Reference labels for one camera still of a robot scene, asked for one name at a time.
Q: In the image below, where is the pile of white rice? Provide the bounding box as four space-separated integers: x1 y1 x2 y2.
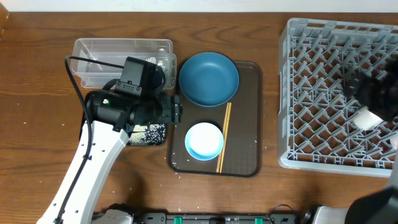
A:
127 124 167 146

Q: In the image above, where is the white cup green inside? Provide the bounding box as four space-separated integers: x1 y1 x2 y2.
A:
353 106 384 131

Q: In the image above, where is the light blue bowl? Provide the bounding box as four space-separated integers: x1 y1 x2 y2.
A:
184 123 223 161

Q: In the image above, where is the white cup pink inside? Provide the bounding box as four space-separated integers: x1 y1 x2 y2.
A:
390 135 398 149

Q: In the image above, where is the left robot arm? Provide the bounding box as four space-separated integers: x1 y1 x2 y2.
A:
38 90 182 224

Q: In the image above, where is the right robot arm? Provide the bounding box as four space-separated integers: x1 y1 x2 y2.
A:
302 58 397 224

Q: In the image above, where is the grey plastic dishwasher rack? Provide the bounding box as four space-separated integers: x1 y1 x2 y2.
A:
277 18 397 177

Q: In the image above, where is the black plastic tray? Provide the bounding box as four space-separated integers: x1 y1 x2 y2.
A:
78 90 169 147

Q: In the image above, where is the dark blue plate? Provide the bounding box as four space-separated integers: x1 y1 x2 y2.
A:
178 52 239 107

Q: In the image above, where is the left wooden chopstick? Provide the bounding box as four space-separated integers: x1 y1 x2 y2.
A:
216 102 231 173

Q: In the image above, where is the wooden chopstick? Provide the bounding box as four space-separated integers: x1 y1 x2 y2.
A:
216 102 231 173
217 102 232 173

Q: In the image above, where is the right wooden chopstick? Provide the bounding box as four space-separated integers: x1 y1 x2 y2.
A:
217 102 232 173

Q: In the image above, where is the clear plastic bin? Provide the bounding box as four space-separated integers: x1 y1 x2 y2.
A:
70 38 177 90

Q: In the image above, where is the dark brown serving tray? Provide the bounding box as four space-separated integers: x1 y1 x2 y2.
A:
167 61 262 177

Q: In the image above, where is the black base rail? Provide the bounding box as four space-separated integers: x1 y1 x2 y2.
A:
132 212 313 224

